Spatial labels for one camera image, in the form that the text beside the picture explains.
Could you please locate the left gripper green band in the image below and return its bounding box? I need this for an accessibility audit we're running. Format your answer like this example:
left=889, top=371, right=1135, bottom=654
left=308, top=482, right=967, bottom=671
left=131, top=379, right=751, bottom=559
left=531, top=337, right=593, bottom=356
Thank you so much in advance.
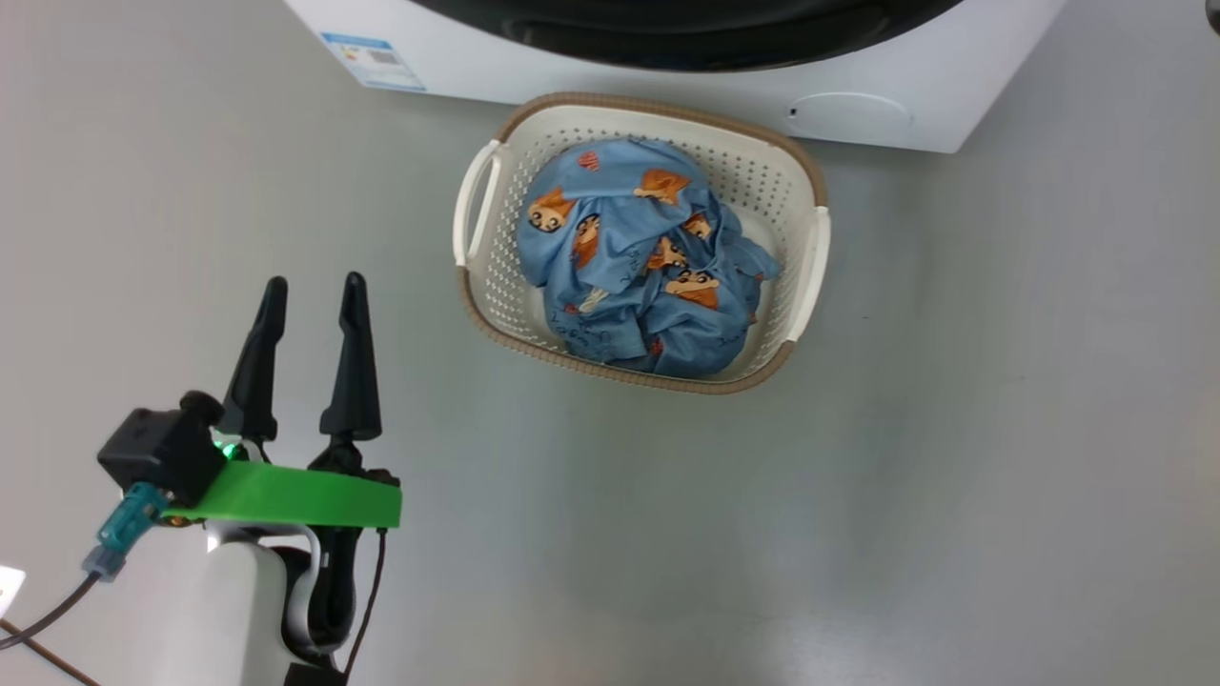
left=162, top=272, right=402, bottom=651

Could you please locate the cream perforated laundry basket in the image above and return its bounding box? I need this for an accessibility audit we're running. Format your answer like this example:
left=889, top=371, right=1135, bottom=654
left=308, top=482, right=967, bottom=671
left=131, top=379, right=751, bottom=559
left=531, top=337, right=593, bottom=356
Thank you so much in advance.
left=453, top=91, right=832, bottom=396

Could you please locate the white front-load washing machine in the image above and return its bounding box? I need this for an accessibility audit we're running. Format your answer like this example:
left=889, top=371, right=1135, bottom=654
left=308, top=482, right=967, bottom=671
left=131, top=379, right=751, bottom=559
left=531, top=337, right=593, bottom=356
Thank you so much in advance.
left=283, top=0, right=1069, bottom=154

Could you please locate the blue energy label sticker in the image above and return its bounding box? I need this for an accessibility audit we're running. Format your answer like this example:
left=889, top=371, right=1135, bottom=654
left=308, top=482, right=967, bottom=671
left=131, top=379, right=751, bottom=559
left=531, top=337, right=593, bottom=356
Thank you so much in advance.
left=319, top=31, right=427, bottom=93

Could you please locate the round filter cover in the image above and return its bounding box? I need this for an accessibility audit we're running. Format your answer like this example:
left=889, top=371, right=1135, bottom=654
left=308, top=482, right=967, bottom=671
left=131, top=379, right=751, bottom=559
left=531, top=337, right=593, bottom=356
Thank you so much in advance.
left=786, top=91, right=915, bottom=145

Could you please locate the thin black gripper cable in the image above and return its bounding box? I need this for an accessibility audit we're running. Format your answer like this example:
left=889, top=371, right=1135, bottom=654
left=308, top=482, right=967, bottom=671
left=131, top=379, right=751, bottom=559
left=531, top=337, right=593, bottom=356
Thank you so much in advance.
left=341, top=528, right=389, bottom=683

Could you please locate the left camera cable teal plug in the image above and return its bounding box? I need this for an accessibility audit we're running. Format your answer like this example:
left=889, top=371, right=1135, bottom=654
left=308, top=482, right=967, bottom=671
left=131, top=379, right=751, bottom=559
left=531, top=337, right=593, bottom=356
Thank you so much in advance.
left=0, top=481, right=169, bottom=653

